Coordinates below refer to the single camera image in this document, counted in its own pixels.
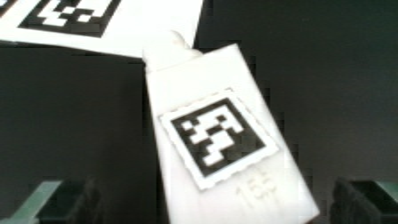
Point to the white marker sheet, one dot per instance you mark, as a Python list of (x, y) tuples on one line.
[(107, 26)]

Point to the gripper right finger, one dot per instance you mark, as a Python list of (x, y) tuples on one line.
[(364, 202)]

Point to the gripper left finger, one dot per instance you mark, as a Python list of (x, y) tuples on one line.
[(62, 203)]

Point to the white stool leg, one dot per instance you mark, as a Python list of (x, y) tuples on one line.
[(233, 183)]

